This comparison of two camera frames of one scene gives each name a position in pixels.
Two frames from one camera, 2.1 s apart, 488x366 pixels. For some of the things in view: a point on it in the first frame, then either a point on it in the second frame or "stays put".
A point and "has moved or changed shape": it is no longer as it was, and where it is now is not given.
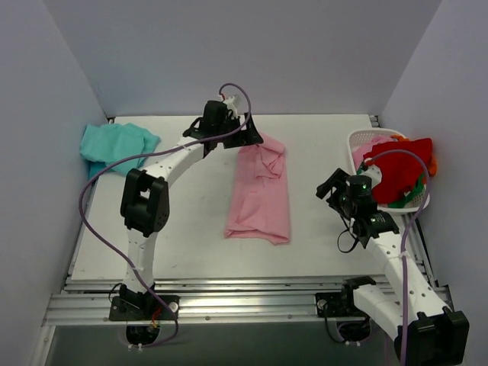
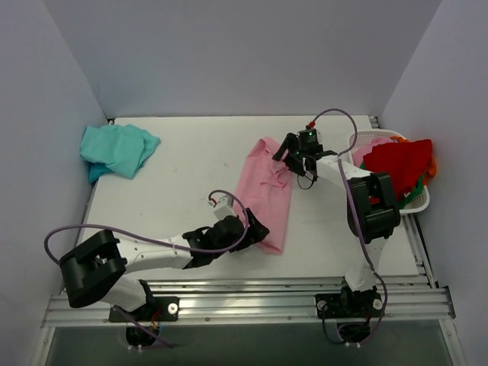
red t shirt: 402,163 stays put
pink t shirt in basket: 359,151 stays put
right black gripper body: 334,187 to 294,153
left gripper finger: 241,137 to 248,239
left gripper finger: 251,136 to 257,231
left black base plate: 143,308 stays put
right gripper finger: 336,201 to 294,165
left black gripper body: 239,133 to 248,230
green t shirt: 418,186 stays put
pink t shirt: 259,200 has moved or changed shape
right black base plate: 337,304 stays put
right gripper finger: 329,184 to 284,147
